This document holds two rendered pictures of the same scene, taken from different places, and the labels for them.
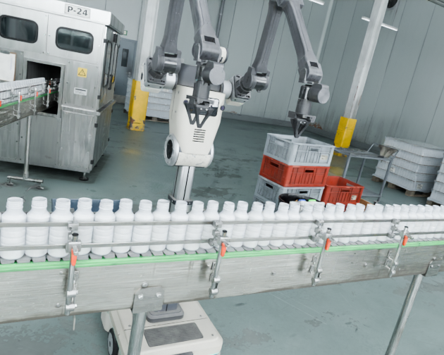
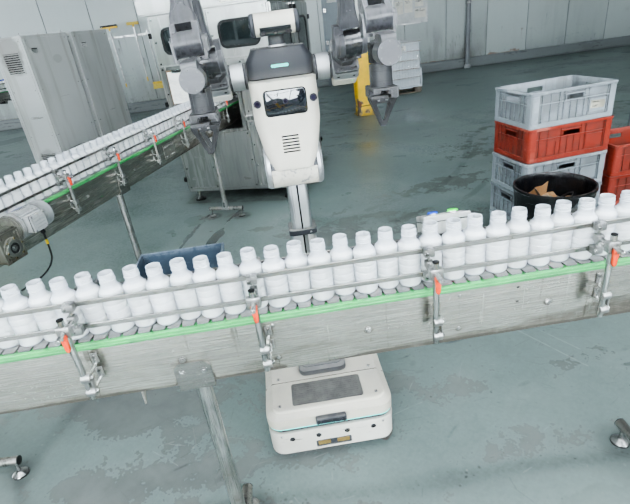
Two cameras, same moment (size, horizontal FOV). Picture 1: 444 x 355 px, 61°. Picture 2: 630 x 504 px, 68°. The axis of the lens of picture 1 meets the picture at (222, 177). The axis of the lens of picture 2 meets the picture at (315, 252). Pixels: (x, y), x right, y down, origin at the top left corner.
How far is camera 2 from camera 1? 0.72 m
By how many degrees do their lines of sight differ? 28
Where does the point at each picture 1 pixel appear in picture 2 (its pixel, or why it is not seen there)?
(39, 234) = (43, 319)
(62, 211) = (56, 292)
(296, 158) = (541, 117)
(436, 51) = not seen: outside the picture
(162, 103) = (400, 69)
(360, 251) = (529, 283)
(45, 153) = (243, 174)
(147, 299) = (192, 374)
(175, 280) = (221, 352)
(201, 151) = (301, 164)
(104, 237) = (113, 313)
